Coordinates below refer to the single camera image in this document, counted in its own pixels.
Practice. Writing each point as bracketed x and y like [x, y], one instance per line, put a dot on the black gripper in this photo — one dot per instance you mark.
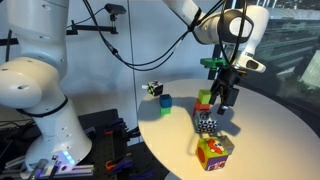
[223, 87]

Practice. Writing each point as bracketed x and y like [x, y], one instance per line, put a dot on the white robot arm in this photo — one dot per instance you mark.
[30, 83]

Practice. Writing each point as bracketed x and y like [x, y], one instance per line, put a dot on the lime green block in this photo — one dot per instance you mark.
[204, 96]

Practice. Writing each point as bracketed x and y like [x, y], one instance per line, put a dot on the orange block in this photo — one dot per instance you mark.
[200, 107]

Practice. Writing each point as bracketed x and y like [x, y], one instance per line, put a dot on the blue block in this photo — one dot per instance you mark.
[165, 101]

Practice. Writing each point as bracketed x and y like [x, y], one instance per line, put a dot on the owl picture soft cube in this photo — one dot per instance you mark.
[205, 123]

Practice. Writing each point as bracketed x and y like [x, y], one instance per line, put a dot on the colorful house soft cube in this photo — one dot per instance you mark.
[211, 154]

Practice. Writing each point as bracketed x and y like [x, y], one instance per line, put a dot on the zebra picture soft cube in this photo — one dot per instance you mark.
[154, 88]

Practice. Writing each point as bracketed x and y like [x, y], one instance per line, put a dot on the black perforated base board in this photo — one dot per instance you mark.
[110, 156]

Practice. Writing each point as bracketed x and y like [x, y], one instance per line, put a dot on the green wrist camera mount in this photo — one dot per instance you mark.
[213, 63]

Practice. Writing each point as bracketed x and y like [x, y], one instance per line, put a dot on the black camera on boom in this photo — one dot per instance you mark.
[113, 10]

